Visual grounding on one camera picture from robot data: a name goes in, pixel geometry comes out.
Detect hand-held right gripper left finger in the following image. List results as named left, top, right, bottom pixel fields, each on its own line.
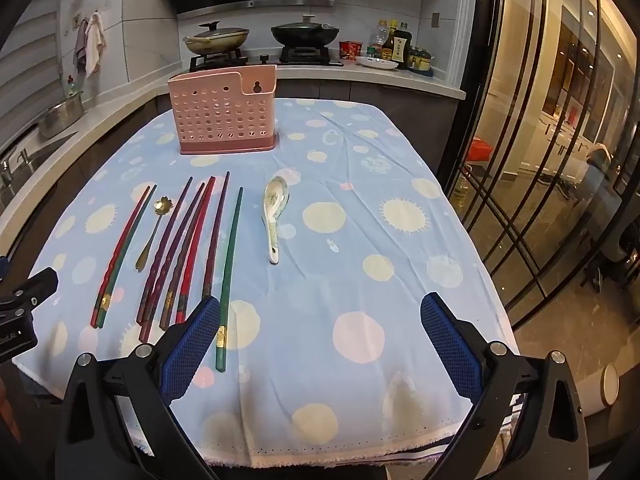
left=55, top=296, right=221, bottom=480

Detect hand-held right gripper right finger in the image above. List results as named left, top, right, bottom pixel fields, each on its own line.
left=420, top=292, right=588, bottom=480

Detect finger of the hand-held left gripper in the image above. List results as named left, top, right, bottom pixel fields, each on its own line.
left=0, top=267, right=59, bottom=313

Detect dark red chopstick pair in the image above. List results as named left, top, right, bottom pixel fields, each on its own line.
left=136, top=176, right=194, bottom=325

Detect small golden spoon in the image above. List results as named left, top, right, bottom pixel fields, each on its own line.
left=136, top=196, right=173, bottom=272

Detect white ceramic spoon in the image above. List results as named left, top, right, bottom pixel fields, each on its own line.
left=262, top=176, right=292, bottom=265

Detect pink plastic utensil holder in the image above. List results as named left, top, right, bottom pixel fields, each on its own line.
left=167, top=64, right=278, bottom=156

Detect steel faucet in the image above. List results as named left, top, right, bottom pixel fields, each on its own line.
left=0, top=147, right=28, bottom=186

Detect steel sink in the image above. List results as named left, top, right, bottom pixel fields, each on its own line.
left=0, top=125, right=78, bottom=196

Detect white round bin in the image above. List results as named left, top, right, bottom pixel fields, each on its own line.
left=575, top=362, right=621, bottom=413

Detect steel pot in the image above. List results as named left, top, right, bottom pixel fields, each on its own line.
left=37, top=91, right=85, bottom=140

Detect small red box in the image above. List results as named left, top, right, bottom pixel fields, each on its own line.
left=467, top=137, right=493, bottom=163

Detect blue dotted tablecloth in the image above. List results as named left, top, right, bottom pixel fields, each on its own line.
left=12, top=97, right=518, bottom=468

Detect window blind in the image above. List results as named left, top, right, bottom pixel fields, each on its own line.
left=0, top=0, right=66, bottom=131

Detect purple hanging towel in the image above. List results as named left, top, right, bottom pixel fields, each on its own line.
left=74, top=19, right=90, bottom=73

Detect glass sliding door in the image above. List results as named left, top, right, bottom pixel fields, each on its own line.
left=440, top=0, right=640, bottom=331

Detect white hanging towel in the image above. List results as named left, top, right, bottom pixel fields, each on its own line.
left=84, top=12, right=107, bottom=78

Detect small seasoning jars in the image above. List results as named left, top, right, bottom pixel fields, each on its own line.
left=407, top=46, right=432, bottom=72

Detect white plate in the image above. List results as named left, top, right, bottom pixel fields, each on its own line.
left=355, top=55, right=399, bottom=70

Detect black gas stove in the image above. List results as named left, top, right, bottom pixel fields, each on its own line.
left=189, top=46, right=346, bottom=72

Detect dark soy sauce bottle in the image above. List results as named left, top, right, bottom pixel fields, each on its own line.
left=392, top=22, right=413, bottom=70

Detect yellow-capped sauce bottle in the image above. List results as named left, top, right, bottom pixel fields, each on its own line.
left=382, top=20, right=399, bottom=61

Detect beige pan with lid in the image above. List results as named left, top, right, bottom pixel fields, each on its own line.
left=182, top=21, right=251, bottom=55

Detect clear oil bottle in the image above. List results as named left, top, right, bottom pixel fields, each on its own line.
left=370, top=20, right=390, bottom=58

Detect black wok with lid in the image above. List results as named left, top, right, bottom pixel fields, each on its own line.
left=271, top=14, right=341, bottom=48

